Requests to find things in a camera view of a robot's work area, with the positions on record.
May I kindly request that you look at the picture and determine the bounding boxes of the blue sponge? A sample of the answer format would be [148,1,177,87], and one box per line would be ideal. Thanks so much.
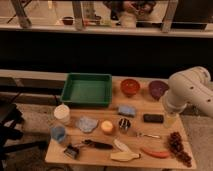
[118,105,136,117]

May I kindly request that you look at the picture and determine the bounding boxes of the grey blue cloth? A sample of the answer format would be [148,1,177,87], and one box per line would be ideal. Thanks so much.
[75,116,98,133]

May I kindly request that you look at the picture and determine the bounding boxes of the dark red background bowl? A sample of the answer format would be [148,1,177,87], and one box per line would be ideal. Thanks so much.
[62,16,74,25]

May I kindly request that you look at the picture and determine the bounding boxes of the white lidded cup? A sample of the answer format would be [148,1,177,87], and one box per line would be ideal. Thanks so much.
[54,104,70,125]

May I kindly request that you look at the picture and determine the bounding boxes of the dark red grape bunch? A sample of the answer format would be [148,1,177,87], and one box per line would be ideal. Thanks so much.
[168,132,192,167]

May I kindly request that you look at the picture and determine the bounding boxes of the black rectangular block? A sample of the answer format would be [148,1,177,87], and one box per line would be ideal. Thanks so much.
[143,114,164,123]

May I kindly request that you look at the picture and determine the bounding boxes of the black binder clip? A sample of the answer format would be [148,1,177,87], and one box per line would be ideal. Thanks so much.
[64,145,79,159]

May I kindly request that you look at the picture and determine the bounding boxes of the black brush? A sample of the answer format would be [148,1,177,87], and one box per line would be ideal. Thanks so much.
[82,139,113,150]

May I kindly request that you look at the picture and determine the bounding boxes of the purple bowl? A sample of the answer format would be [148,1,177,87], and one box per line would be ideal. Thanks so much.
[148,80,169,100]

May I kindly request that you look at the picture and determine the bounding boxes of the blue plastic cup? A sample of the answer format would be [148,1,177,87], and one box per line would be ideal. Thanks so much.
[50,126,66,143]

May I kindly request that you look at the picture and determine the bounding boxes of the green plastic tray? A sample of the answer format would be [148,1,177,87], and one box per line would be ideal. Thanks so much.
[60,73,112,107]

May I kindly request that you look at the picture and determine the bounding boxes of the small metal utensil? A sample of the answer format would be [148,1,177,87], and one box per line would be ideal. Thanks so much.
[136,132,161,139]

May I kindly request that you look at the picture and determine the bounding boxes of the black office chair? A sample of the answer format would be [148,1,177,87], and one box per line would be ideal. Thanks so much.
[0,100,47,171]

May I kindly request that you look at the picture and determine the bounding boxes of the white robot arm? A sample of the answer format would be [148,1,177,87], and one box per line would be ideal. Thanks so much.
[161,66,213,128]

